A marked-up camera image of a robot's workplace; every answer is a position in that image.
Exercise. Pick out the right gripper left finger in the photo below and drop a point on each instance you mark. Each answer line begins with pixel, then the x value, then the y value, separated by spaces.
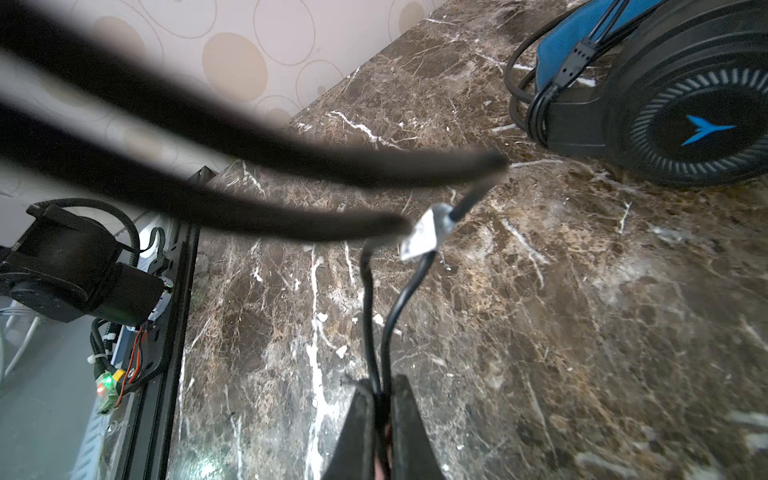
pixel 353 457

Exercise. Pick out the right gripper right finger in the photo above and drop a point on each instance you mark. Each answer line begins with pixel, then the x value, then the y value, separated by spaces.
pixel 412 453

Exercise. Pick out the black blue headphones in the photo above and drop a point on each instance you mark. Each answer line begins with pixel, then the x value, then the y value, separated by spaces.
pixel 672 91

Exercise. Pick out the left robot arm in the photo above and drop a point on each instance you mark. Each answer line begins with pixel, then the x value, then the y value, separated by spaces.
pixel 66 266

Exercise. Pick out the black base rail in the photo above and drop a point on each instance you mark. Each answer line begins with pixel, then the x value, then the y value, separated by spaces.
pixel 134 440

